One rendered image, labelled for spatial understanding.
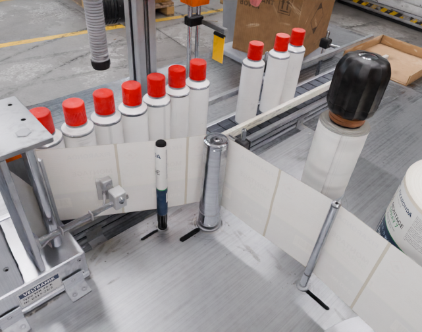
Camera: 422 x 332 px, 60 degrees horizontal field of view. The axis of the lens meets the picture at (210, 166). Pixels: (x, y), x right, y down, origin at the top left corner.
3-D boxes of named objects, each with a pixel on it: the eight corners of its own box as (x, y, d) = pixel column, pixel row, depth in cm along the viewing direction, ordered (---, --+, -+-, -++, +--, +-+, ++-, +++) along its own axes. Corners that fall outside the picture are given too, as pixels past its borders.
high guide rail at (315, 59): (87, 156, 68) (86, 150, 67) (84, 153, 69) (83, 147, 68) (372, 39, 127) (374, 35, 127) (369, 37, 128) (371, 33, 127)
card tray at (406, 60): (405, 86, 127) (411, 76, 125) (341, 59, 141) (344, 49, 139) (440, 65, 144) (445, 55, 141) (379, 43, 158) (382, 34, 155)
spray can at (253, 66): (245, 130, 91) (257, 49, 78) (230, 120, 94) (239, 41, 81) (259, 122, 94) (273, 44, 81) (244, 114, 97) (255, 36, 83)
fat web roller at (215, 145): (207, 236, 64) (215, 151, 52) (190, 221, 67) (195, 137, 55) (226, 224, 67) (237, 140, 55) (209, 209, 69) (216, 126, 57)
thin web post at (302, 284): (303, 294, 57) (338, 211, 45) (293, 286, 58) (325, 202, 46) (311, 287, 58) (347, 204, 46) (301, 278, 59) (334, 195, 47)
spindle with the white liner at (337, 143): (323, 221, 69) (381, 74, 50) (286, 195, 74) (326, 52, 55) (348, 200, 74) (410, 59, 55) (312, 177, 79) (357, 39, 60)
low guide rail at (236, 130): (111, 198, 68) (110, 190, 67) (108, 194, 68) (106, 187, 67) (387, 60, 127) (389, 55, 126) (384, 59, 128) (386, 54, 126)
